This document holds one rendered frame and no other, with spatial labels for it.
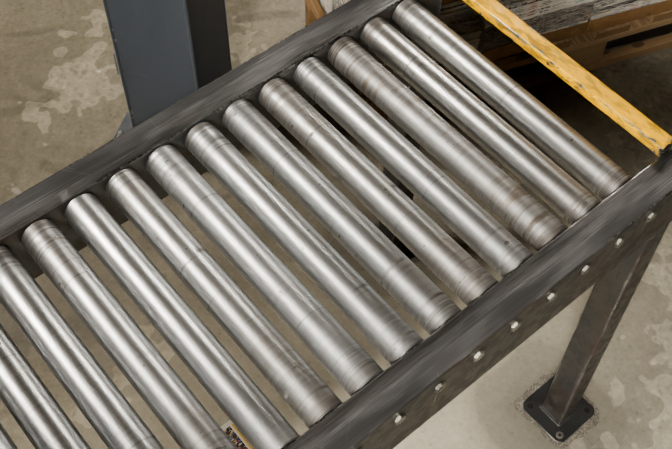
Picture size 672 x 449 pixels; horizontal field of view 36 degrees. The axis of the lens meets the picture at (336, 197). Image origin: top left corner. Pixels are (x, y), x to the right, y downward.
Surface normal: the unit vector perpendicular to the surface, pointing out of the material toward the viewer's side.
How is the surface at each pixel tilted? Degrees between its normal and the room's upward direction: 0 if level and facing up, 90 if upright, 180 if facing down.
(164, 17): 90
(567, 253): 0
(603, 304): 90
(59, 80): 0
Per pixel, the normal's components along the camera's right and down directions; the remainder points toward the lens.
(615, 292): -0.77, 0.52
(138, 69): -0.29, 0.78
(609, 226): 0.01, -0.58
